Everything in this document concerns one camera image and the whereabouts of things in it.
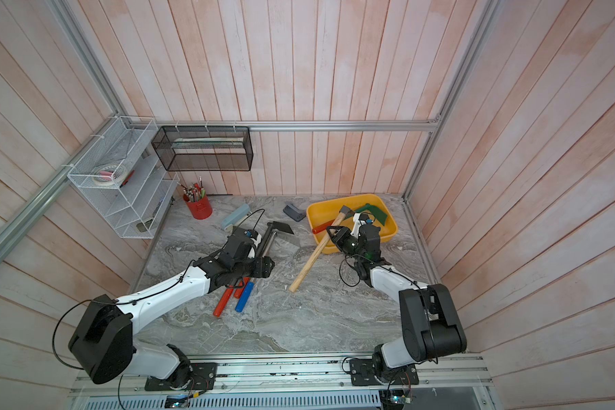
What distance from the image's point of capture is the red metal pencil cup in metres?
1.06

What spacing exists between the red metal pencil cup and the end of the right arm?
0.61 metres

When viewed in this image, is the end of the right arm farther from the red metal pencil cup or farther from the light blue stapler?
the red metal pencil cup

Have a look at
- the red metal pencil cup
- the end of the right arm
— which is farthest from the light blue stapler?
the end of the right arm

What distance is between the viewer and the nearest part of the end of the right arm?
0.69 meters
